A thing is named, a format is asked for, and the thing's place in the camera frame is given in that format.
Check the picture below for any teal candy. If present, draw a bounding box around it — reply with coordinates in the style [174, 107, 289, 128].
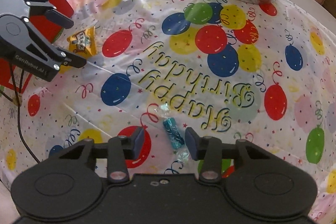
[155, 103, 191, 163]

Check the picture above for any yellow snack packet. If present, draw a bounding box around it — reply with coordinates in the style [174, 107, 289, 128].
[66, 26, 98, 56]

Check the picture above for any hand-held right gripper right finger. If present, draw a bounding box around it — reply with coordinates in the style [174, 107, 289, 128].
[185, 127, 275, 183]

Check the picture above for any black cable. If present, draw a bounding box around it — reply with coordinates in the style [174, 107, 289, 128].
[0, 64, 42, 164]

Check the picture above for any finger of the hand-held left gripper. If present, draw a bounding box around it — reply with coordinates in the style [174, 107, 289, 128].
[26, 0, 74, 29]
[25, 20, 87, 69]

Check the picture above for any balloon print tablecloth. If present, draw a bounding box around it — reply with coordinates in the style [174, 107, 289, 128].
[0, 0, 336, 224]

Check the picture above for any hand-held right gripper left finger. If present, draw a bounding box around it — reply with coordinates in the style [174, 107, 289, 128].
[59, 126, 146, 183]

